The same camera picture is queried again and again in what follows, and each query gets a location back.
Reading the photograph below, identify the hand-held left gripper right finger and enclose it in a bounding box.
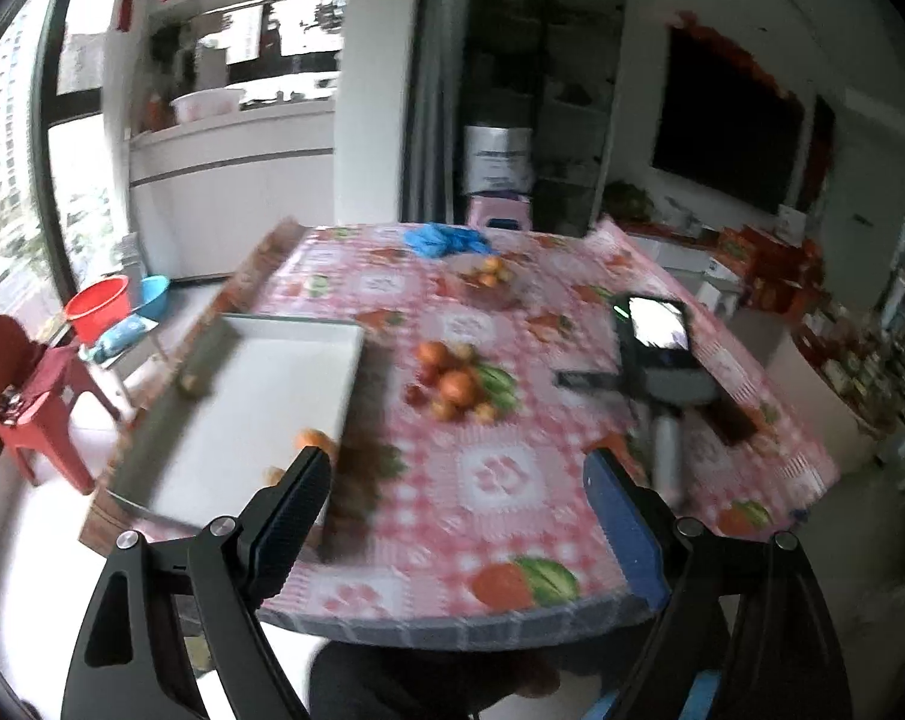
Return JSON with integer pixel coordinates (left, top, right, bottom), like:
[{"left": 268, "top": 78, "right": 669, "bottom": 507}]
[{"left": 583, "top": 449, "right": 853, "bottom": 720}]

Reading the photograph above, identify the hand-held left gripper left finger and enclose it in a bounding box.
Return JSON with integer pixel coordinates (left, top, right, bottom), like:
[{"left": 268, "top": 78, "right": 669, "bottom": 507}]
[{"left": 61, "top": 446, "right": 334, "bottom": 720}]

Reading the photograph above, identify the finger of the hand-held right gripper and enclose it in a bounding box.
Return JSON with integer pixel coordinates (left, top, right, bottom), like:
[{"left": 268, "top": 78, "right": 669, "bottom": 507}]
[
  {"left": 703, "top": 388, "right": 763, "bottom": 446},
  {"left": 555, "top": 369, "right": 631, "bottom": 396}
]

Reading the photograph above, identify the white rectangular tray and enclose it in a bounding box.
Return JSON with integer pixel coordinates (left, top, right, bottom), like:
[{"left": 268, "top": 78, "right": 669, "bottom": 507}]
[{"left": 101, "top": 311, "right": 368, "bottom": 563}]

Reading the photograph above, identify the clear glass bowl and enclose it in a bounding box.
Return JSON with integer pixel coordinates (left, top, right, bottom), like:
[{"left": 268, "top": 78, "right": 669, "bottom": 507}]
[{"left": 459, "top": 255, "right": 523, "bottom": 310}]

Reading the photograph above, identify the pink checkered printed tablecloth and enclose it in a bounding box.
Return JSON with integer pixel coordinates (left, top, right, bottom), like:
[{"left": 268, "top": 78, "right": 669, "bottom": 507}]
[{"left": 227, "top": 217, "right": 844, "bottom": 650}]

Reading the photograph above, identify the shelf of packaged goods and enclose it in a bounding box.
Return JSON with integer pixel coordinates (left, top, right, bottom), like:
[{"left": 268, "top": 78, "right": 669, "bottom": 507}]
[{"left": 796, "top": 270, "right": 905, "bottom": 467}]

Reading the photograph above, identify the stack of red gift boxes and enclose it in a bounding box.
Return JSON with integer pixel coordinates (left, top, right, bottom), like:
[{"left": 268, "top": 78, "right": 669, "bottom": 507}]
[{"left": 718, "top": 227, "right": 826, "bottom": 317}]

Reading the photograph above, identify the green leafy plant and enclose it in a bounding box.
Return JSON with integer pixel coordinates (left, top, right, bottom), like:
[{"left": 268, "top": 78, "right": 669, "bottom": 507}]
[{"left": 603, "top": 180, "right": 658, "bottom": 220}]

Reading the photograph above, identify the pink plastic stool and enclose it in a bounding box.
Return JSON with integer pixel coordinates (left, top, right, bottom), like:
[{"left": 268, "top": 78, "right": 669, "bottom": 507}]
[{"left": 466, "top": 194, "right": 533, "bottom": 230}]

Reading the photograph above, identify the blue disposable gloves pile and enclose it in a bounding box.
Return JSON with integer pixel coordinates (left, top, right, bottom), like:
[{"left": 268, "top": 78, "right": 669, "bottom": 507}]
[{"left": 403, "top": 223, "right": 493, "bottom": 260}]

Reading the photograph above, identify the white labelled box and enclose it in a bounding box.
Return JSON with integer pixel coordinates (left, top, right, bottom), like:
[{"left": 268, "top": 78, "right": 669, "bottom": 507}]
[{"left": 463, "top": 125, "right": 535, "bottom": 197}]

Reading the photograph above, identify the blue white patterned pack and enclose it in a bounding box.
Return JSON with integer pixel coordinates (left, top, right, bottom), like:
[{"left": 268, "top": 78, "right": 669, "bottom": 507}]
[{"left": 91, "top": 316, "right": 161, "bottom": 362}]

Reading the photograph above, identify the blue plastic basin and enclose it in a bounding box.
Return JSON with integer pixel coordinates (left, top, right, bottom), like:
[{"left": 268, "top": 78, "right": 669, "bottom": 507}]
[{"left": 133, "top": 274, "right": 172, "bottom": 320}]

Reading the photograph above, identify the red plastic chair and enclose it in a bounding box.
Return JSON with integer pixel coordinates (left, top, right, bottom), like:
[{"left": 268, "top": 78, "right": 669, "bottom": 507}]
[{"left": 0, "top": 314, "right": 124, "bottom": 497}]

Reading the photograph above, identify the red plastic basin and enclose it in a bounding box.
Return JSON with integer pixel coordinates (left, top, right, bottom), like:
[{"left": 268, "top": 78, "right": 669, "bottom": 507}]
[{"left": 63, "top": 274, "right": 133, "bottom": 347}]

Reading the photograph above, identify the dark open shelving unit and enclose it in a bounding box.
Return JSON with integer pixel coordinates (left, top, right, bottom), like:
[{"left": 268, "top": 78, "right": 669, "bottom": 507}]
[{"left": 466, "top": 0, "right": 628, "bottom": 220}]

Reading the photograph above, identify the grey curtain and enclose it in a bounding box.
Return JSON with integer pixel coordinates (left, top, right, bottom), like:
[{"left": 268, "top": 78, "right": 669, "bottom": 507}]
[{"left": 403, "top": 0, "right": 469, "bottom": 223}]

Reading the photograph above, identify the white kitchen counter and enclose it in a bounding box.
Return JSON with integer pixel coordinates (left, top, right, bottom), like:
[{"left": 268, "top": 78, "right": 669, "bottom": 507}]
[{"left": 125, "top": 100, "right": 341, "bottom": 287}]

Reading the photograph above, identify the white plastic basin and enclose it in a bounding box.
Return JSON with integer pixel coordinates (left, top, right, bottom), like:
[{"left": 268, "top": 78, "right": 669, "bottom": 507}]
[{"left": 170, "top": 87, "right": 248, "bottom": 125}]

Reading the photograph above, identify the black wall television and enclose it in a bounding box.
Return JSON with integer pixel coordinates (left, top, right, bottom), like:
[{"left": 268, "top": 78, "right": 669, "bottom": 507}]
[{"left": 651, "top": 25, "right": 808, "bottom": 216}]

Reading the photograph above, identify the black window frame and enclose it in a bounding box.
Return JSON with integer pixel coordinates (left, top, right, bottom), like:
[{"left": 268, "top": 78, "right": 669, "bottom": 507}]
[{"left": 28, "top": 0, "right": 136, "bottom": 309}]

